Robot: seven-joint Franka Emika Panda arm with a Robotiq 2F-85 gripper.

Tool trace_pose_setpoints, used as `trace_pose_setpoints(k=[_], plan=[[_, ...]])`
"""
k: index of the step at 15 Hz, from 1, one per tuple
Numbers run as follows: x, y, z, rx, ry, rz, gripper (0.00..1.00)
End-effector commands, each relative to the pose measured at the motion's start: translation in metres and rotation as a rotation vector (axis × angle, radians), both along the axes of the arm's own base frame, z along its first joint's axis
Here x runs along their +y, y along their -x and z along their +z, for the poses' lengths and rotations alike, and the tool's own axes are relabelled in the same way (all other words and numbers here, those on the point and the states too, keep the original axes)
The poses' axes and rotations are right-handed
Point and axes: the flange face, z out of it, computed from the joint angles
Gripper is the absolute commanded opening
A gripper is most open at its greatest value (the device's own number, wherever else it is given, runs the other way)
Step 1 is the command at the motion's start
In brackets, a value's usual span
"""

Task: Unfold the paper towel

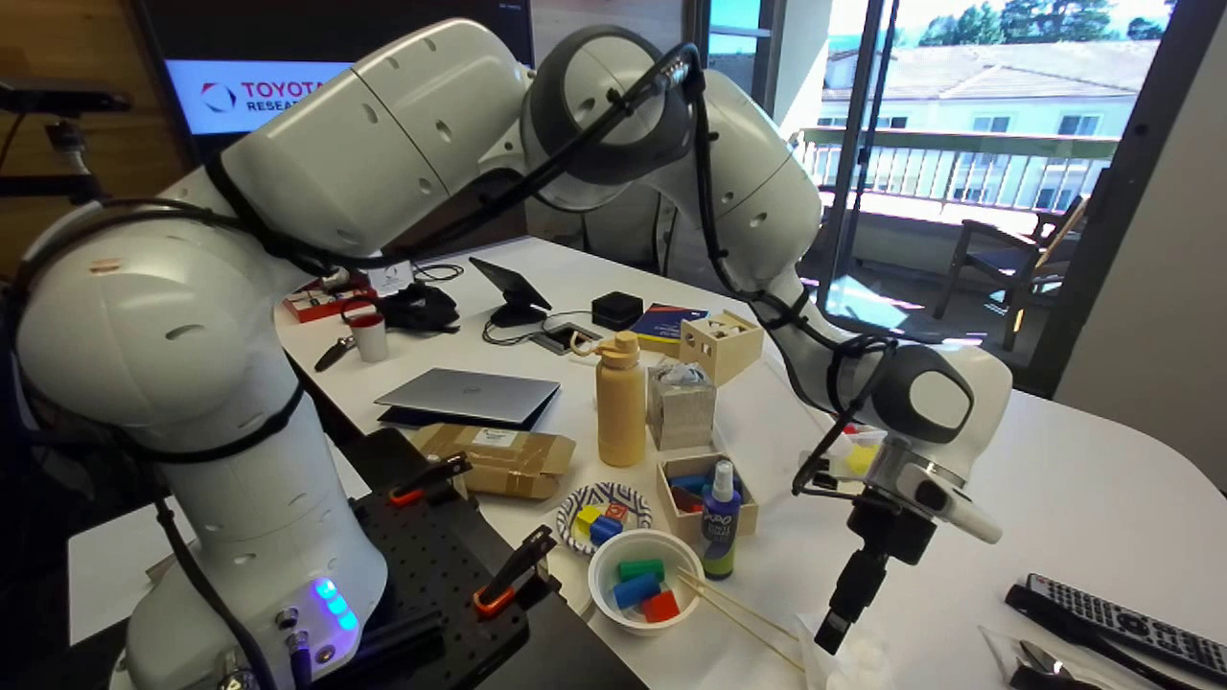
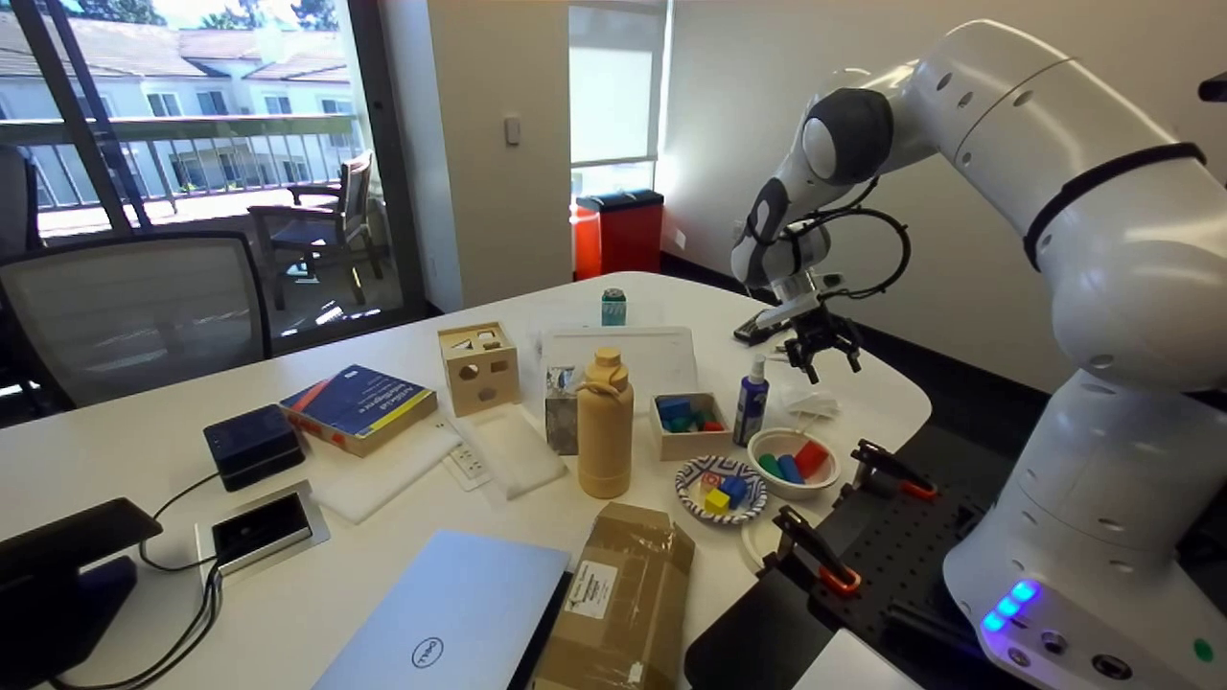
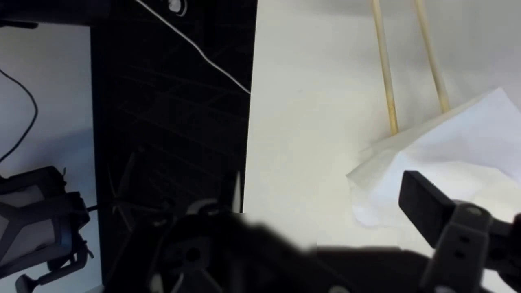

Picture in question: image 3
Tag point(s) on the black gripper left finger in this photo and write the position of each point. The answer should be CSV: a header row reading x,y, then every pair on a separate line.
x,y
217,254

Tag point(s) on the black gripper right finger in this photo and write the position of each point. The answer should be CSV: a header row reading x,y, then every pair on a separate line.
x,y
462,237

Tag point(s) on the white paper towel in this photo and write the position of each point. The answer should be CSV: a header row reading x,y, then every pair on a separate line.
x,y
462,146

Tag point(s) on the wooden chopstick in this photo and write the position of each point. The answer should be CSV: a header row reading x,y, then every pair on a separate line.
x,y
385,70
432,58

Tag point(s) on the black framed grey device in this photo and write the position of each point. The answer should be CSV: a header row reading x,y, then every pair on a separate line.
x,y
33,216

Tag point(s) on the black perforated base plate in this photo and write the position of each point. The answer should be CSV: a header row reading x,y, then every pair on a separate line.
x,y
164,107

